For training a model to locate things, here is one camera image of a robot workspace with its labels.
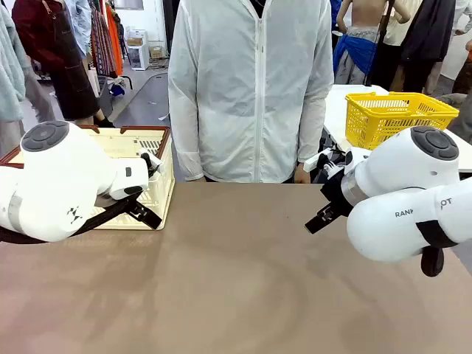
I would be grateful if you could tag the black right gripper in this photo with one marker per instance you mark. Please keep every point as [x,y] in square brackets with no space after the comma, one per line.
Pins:
[337,195]

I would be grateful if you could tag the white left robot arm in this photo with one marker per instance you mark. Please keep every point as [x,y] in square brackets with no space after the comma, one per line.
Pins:
[66,177]

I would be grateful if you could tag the person's left forearm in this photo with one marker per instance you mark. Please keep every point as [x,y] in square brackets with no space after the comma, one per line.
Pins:
[313,132]

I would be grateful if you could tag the person's right forearm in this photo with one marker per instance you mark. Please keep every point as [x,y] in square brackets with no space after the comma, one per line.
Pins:
[184,140]

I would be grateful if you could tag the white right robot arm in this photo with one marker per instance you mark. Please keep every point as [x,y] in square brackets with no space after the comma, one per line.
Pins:
[398,173]

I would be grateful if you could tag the yellow plastic shopping basket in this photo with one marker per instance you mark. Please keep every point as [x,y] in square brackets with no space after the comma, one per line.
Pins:
[368,121]

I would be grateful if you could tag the person's left hand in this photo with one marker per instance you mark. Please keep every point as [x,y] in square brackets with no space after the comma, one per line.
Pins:
[303,175]

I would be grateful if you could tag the white side table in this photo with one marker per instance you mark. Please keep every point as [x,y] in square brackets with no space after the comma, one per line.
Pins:
[337,110]

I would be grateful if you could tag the blue cloth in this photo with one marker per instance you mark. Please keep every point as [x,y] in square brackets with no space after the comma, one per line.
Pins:
[117,89]

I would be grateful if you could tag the person in white jacket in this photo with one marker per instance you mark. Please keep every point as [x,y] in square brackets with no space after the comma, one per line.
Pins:
[254,92]

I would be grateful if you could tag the white small cabinet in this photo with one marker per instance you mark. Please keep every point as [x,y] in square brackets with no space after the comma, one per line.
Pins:
[140,57]

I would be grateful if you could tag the black stand pole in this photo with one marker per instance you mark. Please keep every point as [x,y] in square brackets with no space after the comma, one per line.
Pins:
[372,66]

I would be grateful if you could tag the brown cardboard box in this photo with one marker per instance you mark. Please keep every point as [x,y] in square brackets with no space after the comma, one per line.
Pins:
[156,52]

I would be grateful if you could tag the mannequin with blue skirt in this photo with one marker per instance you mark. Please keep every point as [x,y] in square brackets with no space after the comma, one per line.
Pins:
[354,51]

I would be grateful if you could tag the orange hanging garment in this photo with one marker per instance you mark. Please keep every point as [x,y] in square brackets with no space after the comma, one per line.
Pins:
[115,40]

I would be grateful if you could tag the striped patterned garment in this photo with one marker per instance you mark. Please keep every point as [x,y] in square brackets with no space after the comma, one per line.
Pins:
[101,40]

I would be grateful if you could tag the light blue fuzzy garment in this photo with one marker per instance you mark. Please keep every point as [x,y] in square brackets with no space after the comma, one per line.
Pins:
[11,73]

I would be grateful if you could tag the brown garment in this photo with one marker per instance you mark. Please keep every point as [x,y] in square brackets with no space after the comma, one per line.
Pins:
[464,73]

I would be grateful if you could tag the light blue shirt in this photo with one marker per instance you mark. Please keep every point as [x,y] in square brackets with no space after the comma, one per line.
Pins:
[81,22]

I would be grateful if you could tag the cream hanging garment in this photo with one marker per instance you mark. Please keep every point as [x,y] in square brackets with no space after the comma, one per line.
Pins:
[402,26]

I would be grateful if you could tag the mannequin with maroon shirt apron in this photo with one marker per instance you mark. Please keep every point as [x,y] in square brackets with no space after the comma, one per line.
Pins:
[40,33]

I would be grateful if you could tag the black hanging garment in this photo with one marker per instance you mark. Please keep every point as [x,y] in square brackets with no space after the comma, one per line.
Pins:
[427,33]

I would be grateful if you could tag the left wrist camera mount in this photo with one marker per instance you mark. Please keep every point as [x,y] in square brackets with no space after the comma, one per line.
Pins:
[153,163]

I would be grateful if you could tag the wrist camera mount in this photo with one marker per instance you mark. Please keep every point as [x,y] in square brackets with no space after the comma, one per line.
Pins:
[153,163]
[332,166]

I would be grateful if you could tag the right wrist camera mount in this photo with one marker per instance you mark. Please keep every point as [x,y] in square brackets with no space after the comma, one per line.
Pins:
[332,166]

